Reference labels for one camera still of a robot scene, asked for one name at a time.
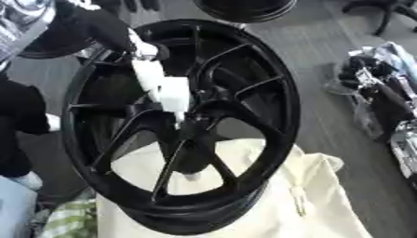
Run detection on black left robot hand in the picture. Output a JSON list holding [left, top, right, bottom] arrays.
[[47, 0, 171, 62]]

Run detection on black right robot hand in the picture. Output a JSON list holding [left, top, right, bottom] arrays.
[[337, 55, 417, 142]]

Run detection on black spoked wheel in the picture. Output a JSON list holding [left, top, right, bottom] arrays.
[[60, 18, 302, 236]]

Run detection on black office chair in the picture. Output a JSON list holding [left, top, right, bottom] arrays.
[[340, 0, 417, 37]]

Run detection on white cloth bag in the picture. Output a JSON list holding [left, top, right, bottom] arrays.
[[94, 138, 377, 238]]

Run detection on person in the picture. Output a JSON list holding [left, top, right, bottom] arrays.
[[0, 73, 62, 238]]

